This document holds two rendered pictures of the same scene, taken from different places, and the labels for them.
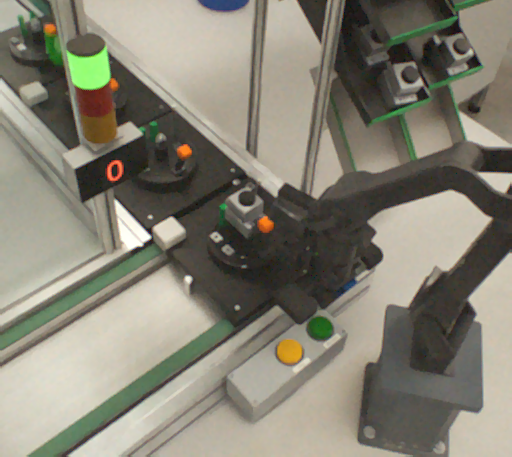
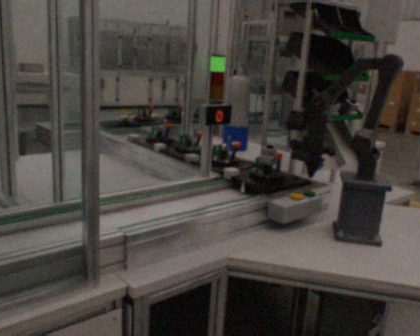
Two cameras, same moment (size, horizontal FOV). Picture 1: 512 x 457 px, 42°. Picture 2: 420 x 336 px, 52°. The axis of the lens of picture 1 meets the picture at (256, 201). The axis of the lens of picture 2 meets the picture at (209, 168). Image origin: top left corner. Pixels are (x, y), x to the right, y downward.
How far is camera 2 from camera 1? 1.02 m
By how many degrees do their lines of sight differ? 33
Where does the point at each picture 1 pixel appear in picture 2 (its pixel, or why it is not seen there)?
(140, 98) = not seen: hidden behind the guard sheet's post
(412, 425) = (361, 217)
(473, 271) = (375, 108)
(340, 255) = (319, 129)
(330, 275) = (314, 144)
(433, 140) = (347, 155)
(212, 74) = not seen: hidden behind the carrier
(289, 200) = (295, 114)
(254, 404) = (284, 206)
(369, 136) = not seen: hidden behind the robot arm
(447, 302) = (367, 131)
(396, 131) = (330, 142)
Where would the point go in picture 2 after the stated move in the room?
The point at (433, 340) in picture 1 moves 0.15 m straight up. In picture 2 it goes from (364, 151) to (372, 103)
